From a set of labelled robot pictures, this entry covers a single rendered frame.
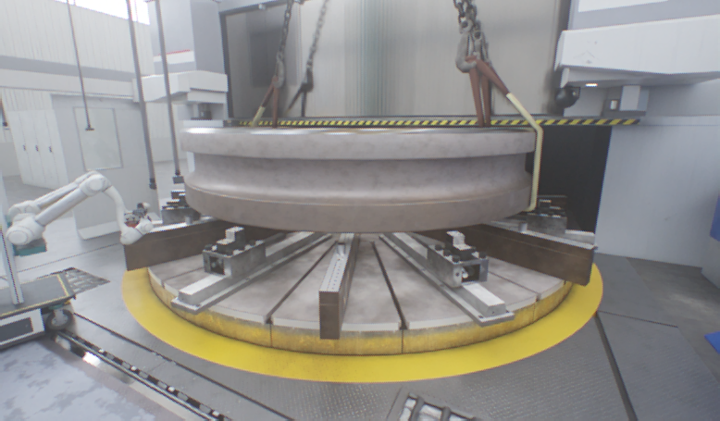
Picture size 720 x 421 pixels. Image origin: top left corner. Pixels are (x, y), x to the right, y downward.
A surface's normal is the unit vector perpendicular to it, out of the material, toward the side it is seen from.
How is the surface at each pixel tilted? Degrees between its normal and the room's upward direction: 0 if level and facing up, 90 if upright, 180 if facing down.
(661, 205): 90
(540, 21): 90
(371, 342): 90
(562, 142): 90
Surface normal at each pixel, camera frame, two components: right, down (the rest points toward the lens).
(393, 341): 0.08, 0.21
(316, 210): -0.16, 0.21
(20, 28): 0.90, 0.10
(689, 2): -0.45, 0.19
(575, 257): -0.76, 0.14
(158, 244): 0.65, 0.16
